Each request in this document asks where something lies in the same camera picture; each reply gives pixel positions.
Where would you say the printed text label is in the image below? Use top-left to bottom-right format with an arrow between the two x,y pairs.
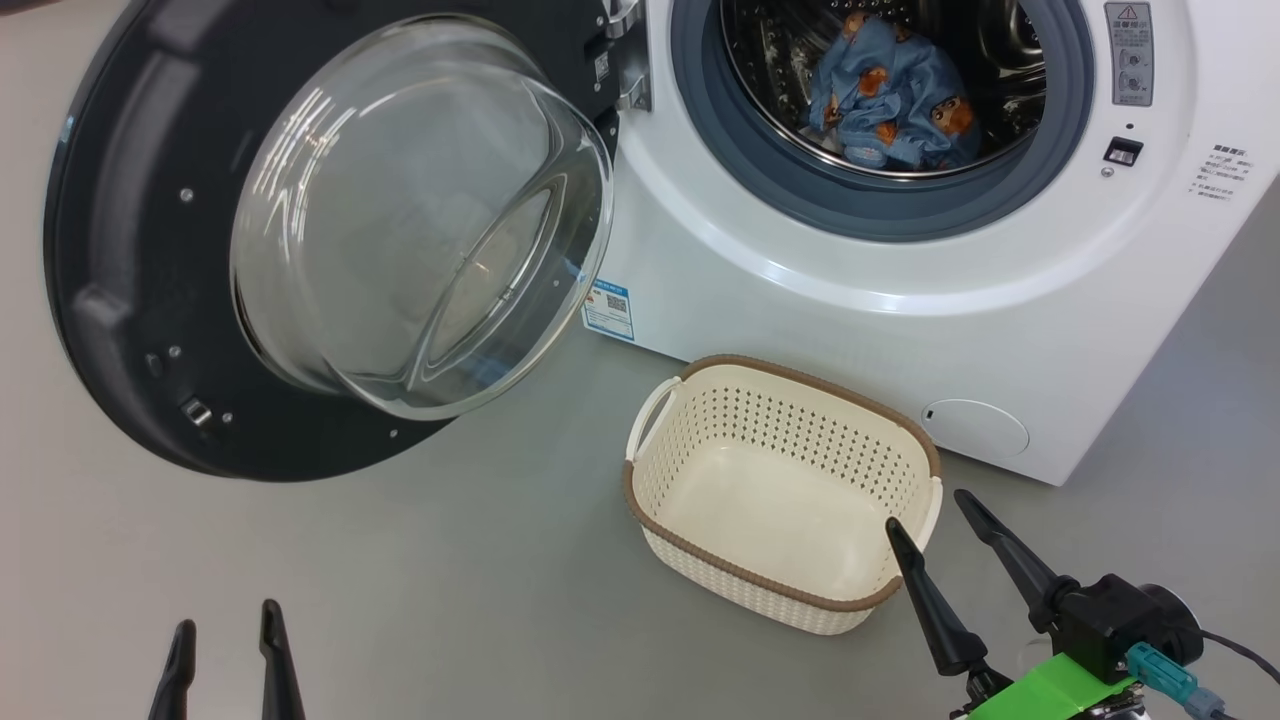
1190,143 -> 1257,207

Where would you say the round white filter cover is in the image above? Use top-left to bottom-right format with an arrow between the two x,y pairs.
920,398 -> 1031,459

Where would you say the blue white energy label sticker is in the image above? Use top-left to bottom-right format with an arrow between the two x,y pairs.
582,278 -> 637,343

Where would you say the grey warning label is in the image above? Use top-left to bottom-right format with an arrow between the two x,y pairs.
1104,0 -> 1155,108

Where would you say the white front-load washing machine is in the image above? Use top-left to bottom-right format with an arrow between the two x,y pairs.
585,0 -> 1280,488

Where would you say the black glass washing machine door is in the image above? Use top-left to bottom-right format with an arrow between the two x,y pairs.
42,0 -> 651,483

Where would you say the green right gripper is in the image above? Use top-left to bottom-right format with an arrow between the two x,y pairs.
885,489 -> 1141,720

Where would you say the cream perforated laundry basket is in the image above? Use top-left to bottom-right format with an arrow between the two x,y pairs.
623,353 -> 944,637

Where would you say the metal door hinge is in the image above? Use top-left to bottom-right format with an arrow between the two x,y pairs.
585,0 -> 653,113

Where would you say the stainless steel washer drum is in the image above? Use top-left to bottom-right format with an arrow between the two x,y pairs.
720,0 -> 1048,182

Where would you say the blue cartoon print garment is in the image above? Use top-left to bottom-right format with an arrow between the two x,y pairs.
808,12 -> 986,171

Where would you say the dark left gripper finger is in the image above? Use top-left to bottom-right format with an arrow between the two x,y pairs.
148,619 -> 198,720
259,599 -> 307,720

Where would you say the teal right camera connector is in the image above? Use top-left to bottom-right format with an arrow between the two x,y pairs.
1125,642 -> 1226,719

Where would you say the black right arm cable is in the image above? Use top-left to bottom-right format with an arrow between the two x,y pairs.
1200,630 -> 1280,691

